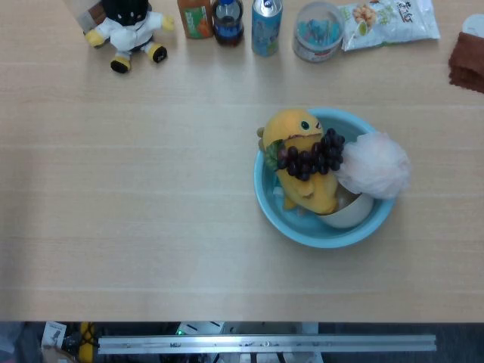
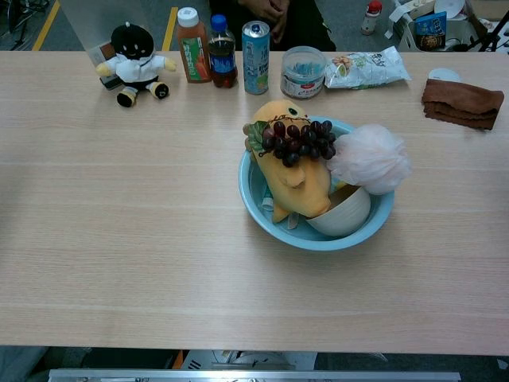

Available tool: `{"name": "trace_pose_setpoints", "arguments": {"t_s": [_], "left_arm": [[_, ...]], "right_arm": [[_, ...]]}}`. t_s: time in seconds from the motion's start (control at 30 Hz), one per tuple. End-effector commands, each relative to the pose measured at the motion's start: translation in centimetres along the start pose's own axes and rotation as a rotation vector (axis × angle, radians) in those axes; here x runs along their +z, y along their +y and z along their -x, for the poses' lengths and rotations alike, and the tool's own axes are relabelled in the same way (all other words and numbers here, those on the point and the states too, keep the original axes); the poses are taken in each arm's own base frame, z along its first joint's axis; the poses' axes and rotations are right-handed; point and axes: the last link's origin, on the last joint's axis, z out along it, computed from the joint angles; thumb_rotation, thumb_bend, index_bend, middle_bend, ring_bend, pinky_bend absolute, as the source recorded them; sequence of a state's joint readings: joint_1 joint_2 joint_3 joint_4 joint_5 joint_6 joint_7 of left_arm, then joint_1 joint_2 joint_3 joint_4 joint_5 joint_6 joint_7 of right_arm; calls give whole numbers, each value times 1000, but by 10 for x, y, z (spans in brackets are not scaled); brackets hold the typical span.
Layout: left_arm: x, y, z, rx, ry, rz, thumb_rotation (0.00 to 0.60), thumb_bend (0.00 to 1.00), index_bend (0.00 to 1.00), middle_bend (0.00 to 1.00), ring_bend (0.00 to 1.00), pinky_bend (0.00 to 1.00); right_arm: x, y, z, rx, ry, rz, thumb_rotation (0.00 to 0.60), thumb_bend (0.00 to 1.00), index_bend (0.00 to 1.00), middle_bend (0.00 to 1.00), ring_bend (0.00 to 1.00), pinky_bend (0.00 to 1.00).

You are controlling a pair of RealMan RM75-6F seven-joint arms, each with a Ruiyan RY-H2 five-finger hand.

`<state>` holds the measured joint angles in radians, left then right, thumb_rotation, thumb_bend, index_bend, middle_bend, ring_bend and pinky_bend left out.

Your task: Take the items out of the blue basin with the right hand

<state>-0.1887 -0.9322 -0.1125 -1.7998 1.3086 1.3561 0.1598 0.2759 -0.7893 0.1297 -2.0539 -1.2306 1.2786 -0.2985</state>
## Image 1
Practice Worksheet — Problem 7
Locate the purple grape bunch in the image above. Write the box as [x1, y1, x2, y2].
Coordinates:
[264, 127, 346, 182]

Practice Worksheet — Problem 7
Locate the yellow plush toy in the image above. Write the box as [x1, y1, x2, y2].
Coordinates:
[256, 108, 340, 216]

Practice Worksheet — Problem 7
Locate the beige bowl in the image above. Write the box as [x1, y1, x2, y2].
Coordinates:
[316, 191, 375, 230]

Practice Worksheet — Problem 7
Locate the pink mesh bath loofah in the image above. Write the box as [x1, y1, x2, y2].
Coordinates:
[337, 131, 412, 200]

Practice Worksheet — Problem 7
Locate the black plush doll white coat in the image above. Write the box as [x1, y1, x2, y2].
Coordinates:
[83, 0, 175, 73]

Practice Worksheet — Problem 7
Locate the light blue plastic basin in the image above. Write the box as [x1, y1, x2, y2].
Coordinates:
[253, 107, 397, 250]

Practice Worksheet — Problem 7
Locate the tall blue drink can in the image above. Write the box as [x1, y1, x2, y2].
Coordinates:
[251, 0, 284, 57]

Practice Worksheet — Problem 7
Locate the cola bottle blue label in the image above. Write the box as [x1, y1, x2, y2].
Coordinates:
[211, 0, 245, 48]

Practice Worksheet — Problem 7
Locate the clear jar of blue clips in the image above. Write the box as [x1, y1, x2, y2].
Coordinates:
[292, 2, 345, 64]

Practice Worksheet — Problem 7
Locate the orange juice bottle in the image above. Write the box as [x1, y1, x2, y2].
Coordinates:
[176, 0, 215, 40]

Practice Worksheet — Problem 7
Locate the white green snack bag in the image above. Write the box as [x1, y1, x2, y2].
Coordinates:
[337, 0, 442, 52]

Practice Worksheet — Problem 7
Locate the yellow pole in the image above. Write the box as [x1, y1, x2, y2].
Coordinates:
[78, 321, 95, 363]

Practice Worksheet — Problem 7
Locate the small brown white box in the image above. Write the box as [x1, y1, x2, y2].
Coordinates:
[75, 0, 109, 31]

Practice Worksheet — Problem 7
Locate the white paper card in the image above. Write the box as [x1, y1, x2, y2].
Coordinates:
[41, 321, 65, 351]

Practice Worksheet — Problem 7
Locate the folded brown cloth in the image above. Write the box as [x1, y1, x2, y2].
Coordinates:
[448, 32, 484, 95]

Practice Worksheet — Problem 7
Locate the white round disc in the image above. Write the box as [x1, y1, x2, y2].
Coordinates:
[462, 14, 484, 39]

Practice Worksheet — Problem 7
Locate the aluminium rail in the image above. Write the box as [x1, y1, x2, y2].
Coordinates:
[97, 334, 437, 355]

